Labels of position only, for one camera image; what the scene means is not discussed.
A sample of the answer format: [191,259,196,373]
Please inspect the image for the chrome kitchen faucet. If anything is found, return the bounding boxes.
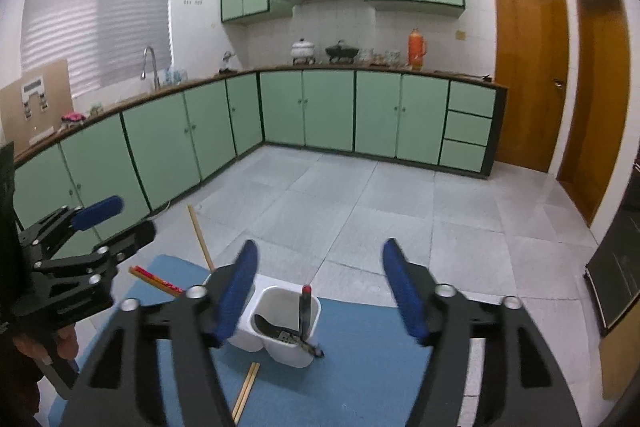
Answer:
[141,46,161,90]

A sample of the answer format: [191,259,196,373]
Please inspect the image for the brown cardboard box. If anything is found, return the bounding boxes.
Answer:
[600,307,640,400]

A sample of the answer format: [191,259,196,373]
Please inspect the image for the black glass-front cabinet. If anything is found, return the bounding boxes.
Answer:
[585,157,640,338]

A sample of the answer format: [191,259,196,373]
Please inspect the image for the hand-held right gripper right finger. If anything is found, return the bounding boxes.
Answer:
[382,238,583,427]

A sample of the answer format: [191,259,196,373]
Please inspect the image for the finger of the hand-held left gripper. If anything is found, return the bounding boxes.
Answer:
[31,220,157,278]
[19,195,125,249]

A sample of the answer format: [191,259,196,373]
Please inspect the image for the person's left hand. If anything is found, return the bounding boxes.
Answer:
[42,323,80,365]

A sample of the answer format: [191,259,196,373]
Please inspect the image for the wooden door in side wall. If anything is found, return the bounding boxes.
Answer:
[556,0,632,228]

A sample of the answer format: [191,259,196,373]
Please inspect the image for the white plastic bracket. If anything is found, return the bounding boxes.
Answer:
[21,77,48,122]

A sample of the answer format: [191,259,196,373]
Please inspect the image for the white two-compartment utensil holder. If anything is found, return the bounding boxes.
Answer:
[202,274,322,369]

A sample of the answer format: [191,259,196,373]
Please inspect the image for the white lidded pot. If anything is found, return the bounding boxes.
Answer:
[291,38,316,65]

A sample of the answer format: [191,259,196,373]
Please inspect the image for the orange thermos flask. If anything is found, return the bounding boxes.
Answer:
[407,28,427,72]

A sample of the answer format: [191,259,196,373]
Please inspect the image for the white window blind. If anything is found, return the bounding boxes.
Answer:
[20,0,176,100]

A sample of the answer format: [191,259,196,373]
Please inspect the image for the green base cabinets with countertop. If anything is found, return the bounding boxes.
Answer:
[0,63,509,264]

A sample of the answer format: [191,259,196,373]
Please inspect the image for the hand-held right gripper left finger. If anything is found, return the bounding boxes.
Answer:
[60,238,259,427]

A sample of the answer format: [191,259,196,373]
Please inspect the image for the closed wooden door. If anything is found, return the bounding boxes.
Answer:
[491,0,571,174]

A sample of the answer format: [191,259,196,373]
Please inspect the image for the brown cardboard panel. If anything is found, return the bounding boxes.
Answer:
[0,58,72,158]

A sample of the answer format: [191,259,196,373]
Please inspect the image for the person's left forearm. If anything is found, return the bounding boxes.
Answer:
[0,332,43,423]

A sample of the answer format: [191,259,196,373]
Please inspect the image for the plain bamboo chopstick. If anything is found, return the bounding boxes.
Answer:
[187,205,216,272]

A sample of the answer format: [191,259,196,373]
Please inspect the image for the blue table mat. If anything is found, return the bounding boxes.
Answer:
[37,254,473,427]

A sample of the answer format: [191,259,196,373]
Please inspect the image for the cluster of condiment jars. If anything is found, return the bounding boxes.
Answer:
[360,48,403,66]

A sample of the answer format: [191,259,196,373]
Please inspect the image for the black wok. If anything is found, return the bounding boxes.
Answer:
[325,40,361,64]

